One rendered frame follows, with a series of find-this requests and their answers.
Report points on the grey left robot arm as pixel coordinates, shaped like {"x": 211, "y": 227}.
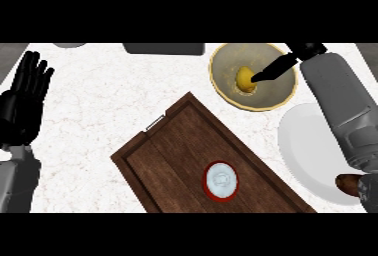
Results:
{"x": 16, "y": 180}

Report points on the brown rounded object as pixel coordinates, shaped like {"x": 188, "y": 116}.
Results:
{"x": 349, "y": 183}

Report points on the brown wooden cutting board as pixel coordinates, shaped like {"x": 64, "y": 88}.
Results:
{"x": 197, "y": 160}

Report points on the yellow lemon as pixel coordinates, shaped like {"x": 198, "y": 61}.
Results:
{"x": 244, "y": 80}

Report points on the red-rimmed can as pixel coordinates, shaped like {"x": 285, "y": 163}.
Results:
{"x": 220, "y": 181}

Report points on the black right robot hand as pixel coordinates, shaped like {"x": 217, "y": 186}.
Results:
{"x": 285, "y": 63}

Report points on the dark grey appliance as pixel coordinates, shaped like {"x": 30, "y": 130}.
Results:
{"x": 164, "y": 48}

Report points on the white plate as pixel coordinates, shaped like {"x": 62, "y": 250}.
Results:
{"x": 307, "y": 150}

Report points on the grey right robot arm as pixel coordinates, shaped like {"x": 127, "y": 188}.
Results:
{"x": 340, "y": 106}

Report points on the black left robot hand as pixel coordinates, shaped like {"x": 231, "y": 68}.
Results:
{"x": 22, "y": 100}

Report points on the pale grey round object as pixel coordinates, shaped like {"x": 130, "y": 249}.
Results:
{"x": 70, "y": 44}

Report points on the yellow-rimmed grey bowl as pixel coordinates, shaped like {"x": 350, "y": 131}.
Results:
{"x": 245, "y": 60}

